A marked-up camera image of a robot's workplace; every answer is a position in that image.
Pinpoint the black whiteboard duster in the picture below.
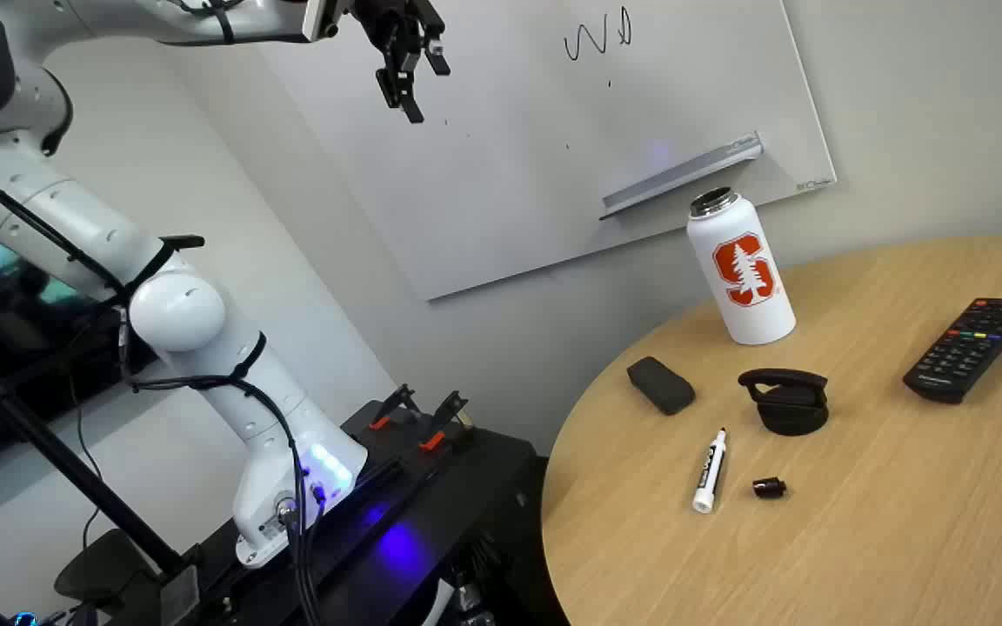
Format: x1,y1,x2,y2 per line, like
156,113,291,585
626,357,695,416

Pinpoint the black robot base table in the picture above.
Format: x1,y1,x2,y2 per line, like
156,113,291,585
9,396,549,626

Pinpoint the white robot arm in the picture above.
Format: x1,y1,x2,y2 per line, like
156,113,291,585
0,0,448,571

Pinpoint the white bottle with red logo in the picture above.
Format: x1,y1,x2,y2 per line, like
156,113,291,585
685,188,795,344

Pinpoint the black marker cap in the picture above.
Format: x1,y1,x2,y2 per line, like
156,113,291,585
750,477,790,501

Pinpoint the round wooden table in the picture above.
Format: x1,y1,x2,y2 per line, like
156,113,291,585
541,237,1002,626

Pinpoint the white wall whiteboard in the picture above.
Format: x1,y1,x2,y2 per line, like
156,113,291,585
265,0,833,299

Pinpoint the black clamp with red handle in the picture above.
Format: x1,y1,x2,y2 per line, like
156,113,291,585
369,381,418,430

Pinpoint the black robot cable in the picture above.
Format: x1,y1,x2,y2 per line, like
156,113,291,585
0,148,331,626

